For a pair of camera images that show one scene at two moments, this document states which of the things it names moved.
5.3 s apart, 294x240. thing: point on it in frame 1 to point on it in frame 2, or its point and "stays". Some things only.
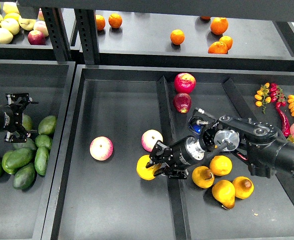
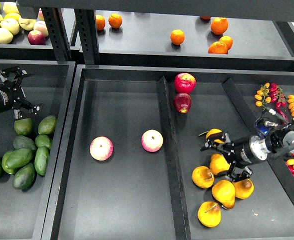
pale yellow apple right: (27, 24) stays
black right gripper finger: (160, 152) to (227, 147)
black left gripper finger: (22, 100) to (9, 74)
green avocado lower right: (41, 160) stays
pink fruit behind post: (40, 16) stays
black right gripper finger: (172, 173) to (245, 174)
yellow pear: (223, 192) stays
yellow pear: (243, 187) stays
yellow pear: (144, 173) to (209, 214)
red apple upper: (184, 82) stays
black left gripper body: (5, 118) to (4, 97)
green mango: (15, 158) stays
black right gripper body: (175, 158) to (244, 151)
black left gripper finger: (21, 135) to (23, 109)
